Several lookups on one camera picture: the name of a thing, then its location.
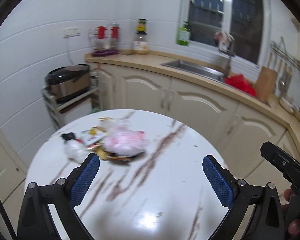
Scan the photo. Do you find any steel sink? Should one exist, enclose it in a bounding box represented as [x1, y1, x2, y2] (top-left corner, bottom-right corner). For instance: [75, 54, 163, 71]
[161, 59, 227, 82]

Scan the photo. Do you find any metal utensil rail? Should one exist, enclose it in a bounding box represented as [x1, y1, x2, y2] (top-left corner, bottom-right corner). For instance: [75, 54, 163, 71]
[270, 36, 300, 72]

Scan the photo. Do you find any knotted white plastic bag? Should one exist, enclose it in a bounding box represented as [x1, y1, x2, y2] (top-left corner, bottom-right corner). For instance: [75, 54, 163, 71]
[64, 139, 87, 159]

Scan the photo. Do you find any large white-lid jar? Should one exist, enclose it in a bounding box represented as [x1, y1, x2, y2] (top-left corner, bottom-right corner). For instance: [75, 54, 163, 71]
[133, 32, 150, 55]

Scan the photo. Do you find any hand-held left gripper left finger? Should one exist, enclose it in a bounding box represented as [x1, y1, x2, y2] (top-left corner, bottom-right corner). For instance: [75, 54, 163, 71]
[17, 152, 100, 240]

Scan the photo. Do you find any grey storage cart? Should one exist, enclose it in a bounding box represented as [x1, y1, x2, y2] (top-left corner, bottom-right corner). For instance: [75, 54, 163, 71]
[42, 70, 100, 130]

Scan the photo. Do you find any black and steel rice cooker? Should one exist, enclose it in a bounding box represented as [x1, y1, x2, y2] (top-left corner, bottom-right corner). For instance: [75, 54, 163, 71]
[45, 64, 91, 103]

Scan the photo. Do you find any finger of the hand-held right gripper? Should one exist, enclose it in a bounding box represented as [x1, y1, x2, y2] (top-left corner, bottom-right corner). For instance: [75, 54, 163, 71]
[260, 141, 300, 185]

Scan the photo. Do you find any green soap bottle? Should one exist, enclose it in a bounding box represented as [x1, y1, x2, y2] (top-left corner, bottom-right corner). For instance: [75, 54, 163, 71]
[176, 21, 191, 47]

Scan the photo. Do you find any row of hanging utensils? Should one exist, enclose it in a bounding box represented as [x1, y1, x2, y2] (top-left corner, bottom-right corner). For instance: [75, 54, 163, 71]
[266, 52, 299, 98]

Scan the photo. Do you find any red plastic bag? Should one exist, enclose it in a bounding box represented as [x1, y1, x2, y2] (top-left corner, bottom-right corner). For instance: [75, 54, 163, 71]
[224, 74, 257, 97]

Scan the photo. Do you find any brown food lump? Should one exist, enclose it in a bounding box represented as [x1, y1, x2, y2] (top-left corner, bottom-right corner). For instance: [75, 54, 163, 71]
[95, 148, 110, 161]

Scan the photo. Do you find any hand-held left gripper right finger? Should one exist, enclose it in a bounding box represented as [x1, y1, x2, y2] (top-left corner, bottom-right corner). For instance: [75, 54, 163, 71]
[202, 155, 285, 240]

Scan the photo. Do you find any steel faucet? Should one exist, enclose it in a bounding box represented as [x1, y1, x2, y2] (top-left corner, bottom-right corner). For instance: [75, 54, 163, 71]
[219, 42, 237, 77]

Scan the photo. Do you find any white-framed window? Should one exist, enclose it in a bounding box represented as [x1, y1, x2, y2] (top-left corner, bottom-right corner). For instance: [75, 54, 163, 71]
[181, 0, 272, 67]

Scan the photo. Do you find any cream panel door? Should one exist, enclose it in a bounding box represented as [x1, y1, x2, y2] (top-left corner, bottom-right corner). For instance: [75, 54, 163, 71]
[0, 105, 28, 220]

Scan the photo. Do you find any person's right hand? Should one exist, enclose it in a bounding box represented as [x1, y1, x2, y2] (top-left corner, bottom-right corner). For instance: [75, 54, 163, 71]
[281, 188, 300, 238]

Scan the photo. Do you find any white storage box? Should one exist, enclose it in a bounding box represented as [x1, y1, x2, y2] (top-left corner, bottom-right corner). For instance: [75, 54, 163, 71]
[59, 100, 93, 128]

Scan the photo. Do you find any white and yellow yeast packet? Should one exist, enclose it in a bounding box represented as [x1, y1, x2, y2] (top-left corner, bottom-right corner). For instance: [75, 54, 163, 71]
[80, 127, 108, 145]

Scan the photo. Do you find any wire dish rack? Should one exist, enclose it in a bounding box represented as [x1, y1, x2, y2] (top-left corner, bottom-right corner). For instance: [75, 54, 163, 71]
[88, 23, 122, 53]

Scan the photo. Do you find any purple drip tray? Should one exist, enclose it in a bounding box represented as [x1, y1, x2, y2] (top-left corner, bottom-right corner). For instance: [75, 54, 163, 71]
[92, 49, 120, 57]

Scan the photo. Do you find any cream kitchen cabinet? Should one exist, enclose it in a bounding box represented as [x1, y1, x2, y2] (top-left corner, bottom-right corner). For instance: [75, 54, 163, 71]
[84, 50, 300, 180]

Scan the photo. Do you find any clear pink plastic bag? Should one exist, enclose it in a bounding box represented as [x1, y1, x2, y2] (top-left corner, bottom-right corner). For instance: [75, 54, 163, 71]
[102, 127, 150, 157]

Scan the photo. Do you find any pink white cloth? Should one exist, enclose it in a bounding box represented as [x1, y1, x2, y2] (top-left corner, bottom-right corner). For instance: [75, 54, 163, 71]
[214, 31, 235, 50]

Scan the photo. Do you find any wooden cutting board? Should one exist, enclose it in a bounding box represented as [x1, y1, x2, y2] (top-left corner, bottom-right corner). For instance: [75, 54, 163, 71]
[254, 66, 278, 103]

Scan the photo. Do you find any white wall socket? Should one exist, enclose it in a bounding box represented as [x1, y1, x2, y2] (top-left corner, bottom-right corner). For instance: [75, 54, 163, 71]
[63, 26, 81, 39]

